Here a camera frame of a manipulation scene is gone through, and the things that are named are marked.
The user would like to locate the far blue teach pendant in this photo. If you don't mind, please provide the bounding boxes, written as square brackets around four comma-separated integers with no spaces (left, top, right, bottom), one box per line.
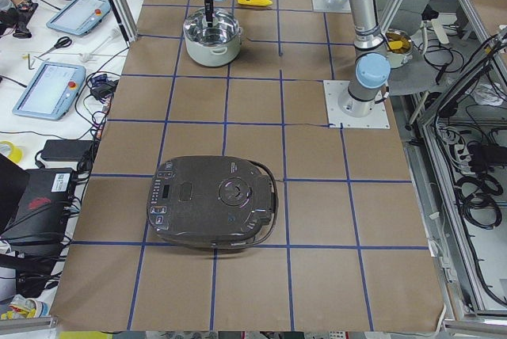
[46,0,111,36]

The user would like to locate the yellow tape roll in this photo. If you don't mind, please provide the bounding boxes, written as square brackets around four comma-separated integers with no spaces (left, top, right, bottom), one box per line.
[0,141,23,164]

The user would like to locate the near blue teach pendant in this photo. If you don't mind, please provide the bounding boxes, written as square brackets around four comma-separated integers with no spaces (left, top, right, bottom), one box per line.
[13,61,86,120]

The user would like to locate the blue teach pendant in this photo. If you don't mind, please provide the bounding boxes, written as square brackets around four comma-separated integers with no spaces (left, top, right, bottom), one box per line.
[46,0,111,36]
[13,61,86,120]

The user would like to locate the pale green electric pot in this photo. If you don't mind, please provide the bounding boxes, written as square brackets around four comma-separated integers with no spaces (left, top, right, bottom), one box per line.
[183,9,242,67]

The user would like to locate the yellow plastic corn cob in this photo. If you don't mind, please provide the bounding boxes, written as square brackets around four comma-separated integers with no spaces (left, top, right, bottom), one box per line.
[236,0,273,8]

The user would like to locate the black power adapter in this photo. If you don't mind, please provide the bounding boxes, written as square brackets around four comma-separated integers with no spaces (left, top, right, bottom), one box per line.
[35,139,92,168]

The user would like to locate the black laptop computer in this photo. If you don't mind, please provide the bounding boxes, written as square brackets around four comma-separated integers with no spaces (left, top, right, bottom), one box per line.
[1,156,77,253]

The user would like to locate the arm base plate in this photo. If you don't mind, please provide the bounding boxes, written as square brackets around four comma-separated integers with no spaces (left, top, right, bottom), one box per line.
[323,80,390,129]
[312,0,351,13]

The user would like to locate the steel bowl on chair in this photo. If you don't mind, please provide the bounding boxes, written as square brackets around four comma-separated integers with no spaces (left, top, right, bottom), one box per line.
[385,29,413,69]

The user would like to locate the black scissors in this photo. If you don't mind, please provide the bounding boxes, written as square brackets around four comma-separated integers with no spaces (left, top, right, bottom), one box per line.
[40,36,73,57]

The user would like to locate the grey office chair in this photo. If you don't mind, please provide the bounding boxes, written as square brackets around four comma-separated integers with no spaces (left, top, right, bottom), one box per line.
[375,0,435,96]

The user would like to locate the glass pot lid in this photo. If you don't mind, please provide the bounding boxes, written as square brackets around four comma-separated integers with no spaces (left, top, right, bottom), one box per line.
[183,9,242,46]

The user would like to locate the black rice cooker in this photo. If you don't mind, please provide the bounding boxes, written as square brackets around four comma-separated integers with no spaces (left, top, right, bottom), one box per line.
[147,155,278,249]

